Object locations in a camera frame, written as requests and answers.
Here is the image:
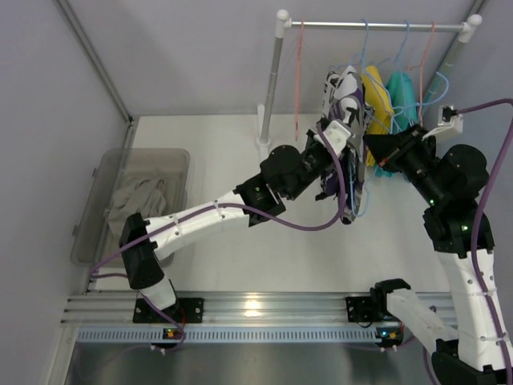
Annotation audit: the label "blue hanger with patterned garment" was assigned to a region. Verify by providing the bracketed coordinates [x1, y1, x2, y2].
[348, 71, 450, 218]

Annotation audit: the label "purple patterned garment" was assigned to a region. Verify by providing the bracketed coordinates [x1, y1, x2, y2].
[317, 65, 370, 225]

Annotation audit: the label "pink wire hanger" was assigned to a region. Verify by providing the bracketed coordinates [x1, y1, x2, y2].
[294, 21, 304, 141]

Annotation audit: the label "grey trousers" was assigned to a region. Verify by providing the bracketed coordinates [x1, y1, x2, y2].
[104, 177, 167, 237]

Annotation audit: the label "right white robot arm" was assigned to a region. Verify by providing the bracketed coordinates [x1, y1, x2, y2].
[364, 125, 512, 384]

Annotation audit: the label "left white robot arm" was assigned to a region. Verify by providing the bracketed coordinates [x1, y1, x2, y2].
[119, 124, 350, 313]

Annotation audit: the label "blue hanger with yellow garment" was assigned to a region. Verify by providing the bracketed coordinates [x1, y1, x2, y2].
[349, 19, 394, 132]

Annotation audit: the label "blue hanger with teal garment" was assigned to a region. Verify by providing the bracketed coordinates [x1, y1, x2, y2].
[386, 21, 418, 134]

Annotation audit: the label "far right pink hanger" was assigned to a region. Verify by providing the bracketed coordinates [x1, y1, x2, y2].
[406, 21, 436, 124]

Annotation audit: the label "yellow garment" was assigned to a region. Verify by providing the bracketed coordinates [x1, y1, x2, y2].
[360, 66, 395, 166]

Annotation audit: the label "teal garment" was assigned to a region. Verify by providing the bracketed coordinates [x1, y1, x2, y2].
[374, 71, 418, 181]

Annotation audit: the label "white metal clothes rack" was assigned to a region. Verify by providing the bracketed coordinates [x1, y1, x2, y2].
[256, 2, 484, 161]

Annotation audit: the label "grey plastic bin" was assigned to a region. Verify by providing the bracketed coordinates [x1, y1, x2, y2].
[71, 148, 190, 266]

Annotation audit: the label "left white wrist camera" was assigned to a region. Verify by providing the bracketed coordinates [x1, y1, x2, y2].
[313, 120, 352, 158]

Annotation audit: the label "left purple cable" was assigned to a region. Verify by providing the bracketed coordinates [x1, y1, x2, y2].
[90, 121, 348, 354]

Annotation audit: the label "grey slotted cable duct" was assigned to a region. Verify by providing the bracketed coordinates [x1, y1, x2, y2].
[76, 326, 382, 343]

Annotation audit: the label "aluminium mounting rail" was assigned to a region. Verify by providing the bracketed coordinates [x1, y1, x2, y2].
[60, 291, 498, 326]

